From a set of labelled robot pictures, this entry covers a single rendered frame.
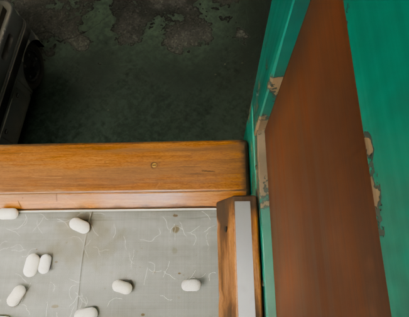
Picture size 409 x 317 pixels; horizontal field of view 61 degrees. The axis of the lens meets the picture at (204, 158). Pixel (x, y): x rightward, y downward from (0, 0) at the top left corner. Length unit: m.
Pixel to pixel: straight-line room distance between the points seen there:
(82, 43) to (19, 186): 1.17
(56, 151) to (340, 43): 0.55
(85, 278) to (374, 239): 0.53
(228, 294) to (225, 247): 0.06
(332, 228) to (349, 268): 0.03
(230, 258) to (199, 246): 0.12
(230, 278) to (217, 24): 1.37
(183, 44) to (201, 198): 1.14
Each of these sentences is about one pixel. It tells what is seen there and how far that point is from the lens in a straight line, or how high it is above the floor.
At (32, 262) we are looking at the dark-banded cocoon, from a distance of 0.66.
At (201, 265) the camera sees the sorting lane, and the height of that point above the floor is 0.74.
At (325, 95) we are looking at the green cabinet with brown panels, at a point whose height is 1.14.
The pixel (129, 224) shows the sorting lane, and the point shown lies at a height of 0.74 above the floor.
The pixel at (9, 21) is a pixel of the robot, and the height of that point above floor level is 0.33.
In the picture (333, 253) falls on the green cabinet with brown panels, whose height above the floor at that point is 1.12.
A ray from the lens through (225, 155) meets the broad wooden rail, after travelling 0.61.
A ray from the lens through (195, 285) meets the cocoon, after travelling 0.59.
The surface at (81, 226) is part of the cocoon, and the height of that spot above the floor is 0.76.
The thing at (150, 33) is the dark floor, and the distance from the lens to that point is 1.71.
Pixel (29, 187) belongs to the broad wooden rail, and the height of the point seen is 0.76.
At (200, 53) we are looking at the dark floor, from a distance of 1.63.
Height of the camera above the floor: 1.35
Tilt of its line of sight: 73 degrees down
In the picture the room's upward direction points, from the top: 7 degrees counter-clockwise
